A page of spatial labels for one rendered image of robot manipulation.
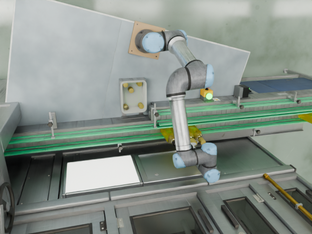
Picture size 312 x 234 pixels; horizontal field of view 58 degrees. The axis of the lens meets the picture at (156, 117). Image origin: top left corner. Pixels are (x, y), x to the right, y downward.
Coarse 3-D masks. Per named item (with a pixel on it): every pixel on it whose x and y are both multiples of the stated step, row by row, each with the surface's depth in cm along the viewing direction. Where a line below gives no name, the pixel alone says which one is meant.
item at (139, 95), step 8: (136, 80) 184; (136, 88) 193; (144, 88) 188; (128, 96) 193; (136, 96) 195; (144, 96) 190; (128, 104) 196; (136, 104) 197; (144, 104) 192; (128, 112) 190; (136, 112) 192
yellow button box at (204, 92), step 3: (201, 90) 205; (204, 90) 203; (207, 90) 203; (210, 90) 203; (201, 93) 205; (204, 93) 201; (201, 96) 206; (204, 96) 202; (204, 99) 203; (207, 99) 203; (210, 99) 204
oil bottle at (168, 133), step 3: (162, 129) 190; (165, 129) 187; (168, 129) 187; (171, 129) 188; (162, 132) 190; (165, 132) 184; (168, 132) 183; (171, 132) 183; (165, 135) 184; (168, 135) 179; (171, 135) 179; (165, 138) 184; (168, 138) 178; (171, 138) 177; (174, 138) 177; (168, 141) 179
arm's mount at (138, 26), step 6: (138, 24) 178; (144, 24) 179; (138, 30) 180; (156, 30) 182; (162, 30) 183; (132, 36) 180; (132, 42) 181; (132, 48) 182; (138, 54) 184; (144, 54) 185; (150, 54) 186; (156, 54) 187
